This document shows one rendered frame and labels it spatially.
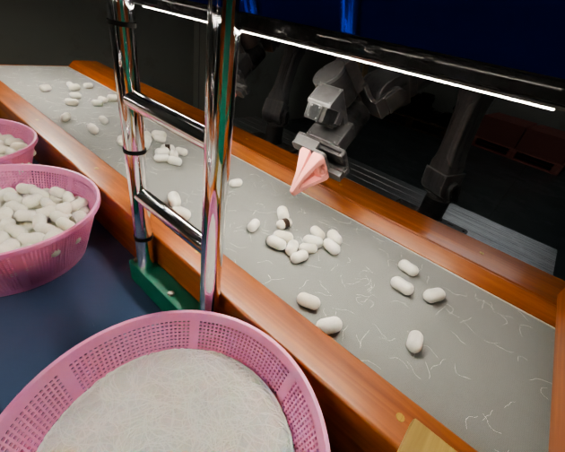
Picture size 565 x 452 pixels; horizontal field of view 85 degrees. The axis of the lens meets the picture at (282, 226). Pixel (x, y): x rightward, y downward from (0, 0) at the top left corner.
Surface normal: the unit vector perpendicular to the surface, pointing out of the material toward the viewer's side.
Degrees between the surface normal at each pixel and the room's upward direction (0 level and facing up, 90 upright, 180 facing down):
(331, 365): 0
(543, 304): 45
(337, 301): 0
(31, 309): 0
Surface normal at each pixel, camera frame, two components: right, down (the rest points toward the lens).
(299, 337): 0.17, -0.82
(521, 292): -0.33, -0.34
